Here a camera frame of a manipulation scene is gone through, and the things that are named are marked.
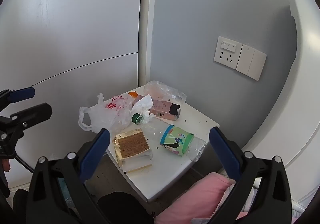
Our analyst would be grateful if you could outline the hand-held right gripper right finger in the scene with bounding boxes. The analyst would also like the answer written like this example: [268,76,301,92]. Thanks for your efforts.
[209,126,293,224]

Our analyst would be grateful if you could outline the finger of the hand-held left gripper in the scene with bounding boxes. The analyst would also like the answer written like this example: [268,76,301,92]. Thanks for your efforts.
[0,102,53,160]
[0,86,36,105]

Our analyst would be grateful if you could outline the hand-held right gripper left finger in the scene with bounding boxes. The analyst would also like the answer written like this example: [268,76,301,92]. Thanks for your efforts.
[26,128,112,224]

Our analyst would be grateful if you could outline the gold box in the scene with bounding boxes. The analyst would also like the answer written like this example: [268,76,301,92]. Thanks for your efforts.
[114,128,153,174]

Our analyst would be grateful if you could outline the white plastic bag red print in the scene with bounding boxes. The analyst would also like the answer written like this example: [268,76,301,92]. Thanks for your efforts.
[78,93,133,134]

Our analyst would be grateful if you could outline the clear bottle colourful label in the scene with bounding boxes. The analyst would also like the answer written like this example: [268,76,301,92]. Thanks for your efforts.
[132,113,207,162]

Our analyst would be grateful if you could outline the white tissue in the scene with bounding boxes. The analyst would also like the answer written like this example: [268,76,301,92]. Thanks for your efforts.
[131,94,157,124]

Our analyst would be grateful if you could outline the pink box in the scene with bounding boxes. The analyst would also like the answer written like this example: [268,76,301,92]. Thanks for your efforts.
[135,94,182,121]

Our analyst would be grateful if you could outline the clear plastic bag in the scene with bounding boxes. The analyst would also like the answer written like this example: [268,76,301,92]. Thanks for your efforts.
[144,80,187,104]

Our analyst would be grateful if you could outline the person's left hand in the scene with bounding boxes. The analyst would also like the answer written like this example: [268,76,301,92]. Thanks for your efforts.
[0,157,11,173]

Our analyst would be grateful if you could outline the white nightstand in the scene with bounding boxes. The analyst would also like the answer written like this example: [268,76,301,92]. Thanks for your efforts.
[106,85,220,203]

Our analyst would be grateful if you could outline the pink cushion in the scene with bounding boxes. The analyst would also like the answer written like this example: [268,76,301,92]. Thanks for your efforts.
[154,172,250,224]

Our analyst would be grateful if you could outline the black pants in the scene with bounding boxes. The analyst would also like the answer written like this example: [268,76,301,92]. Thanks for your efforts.
[0,184,153,224]

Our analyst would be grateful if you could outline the white wardrobe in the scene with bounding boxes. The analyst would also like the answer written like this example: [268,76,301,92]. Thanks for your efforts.
[0,0,158,189]

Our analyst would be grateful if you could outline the white bed headboard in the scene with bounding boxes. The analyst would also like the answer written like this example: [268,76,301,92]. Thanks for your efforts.
[246,0,320,212]

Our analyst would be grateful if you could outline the white light switch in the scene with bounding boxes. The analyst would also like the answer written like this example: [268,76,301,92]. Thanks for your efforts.
[236,44,267,81]

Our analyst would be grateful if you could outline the white wall socket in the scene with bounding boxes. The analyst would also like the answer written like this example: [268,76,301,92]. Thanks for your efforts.
[214,36,243,70]

